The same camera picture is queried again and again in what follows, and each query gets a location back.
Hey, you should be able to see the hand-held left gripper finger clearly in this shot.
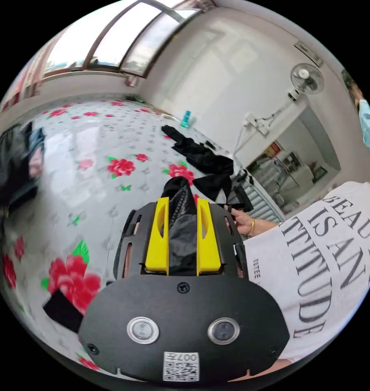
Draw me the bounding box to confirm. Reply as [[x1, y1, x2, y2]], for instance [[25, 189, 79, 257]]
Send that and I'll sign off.
[[196, 198, 221, 276]]

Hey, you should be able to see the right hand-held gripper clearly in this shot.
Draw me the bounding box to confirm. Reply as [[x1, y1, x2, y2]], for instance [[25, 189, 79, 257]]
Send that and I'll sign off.
[[232, 169, 255, 213]]

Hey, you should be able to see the black long sleeve shirt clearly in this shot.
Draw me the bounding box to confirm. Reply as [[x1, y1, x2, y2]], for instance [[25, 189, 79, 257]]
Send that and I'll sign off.
[[43, 124, 235, 334]]

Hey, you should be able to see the person's right forearm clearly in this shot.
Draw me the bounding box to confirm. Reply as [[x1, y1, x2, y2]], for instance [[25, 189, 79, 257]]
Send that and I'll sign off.
[[248, 218, 280, 237]]

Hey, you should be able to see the person's right hand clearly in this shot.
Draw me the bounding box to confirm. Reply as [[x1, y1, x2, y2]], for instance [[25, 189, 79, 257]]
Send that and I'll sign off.
[[224, 205, 256, 237]]

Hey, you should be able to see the person's body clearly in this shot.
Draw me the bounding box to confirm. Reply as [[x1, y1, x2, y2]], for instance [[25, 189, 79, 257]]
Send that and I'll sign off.
[[243, 69, 370, 365]]

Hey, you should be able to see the bed with floral sheet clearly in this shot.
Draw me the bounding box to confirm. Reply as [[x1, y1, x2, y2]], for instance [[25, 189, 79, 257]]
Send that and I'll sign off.
[[0, 98, 234, 372]]

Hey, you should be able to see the pile of clothes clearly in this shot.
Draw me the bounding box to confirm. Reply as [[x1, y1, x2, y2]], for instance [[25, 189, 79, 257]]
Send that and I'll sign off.
[[0, 121, 47, 216]]

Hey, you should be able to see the white wall socket with cable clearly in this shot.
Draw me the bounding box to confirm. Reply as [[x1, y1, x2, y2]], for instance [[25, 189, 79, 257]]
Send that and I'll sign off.
[[233, 103, 293, 156]]

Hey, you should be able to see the white wall fan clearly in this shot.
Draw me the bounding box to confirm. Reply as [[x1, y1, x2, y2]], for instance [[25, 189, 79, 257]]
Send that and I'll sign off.
[[287, 62, 324, 103]]

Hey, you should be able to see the window with brown frame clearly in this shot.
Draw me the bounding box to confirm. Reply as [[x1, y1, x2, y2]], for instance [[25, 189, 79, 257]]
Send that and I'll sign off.
[[41, 0, 204, 81]]

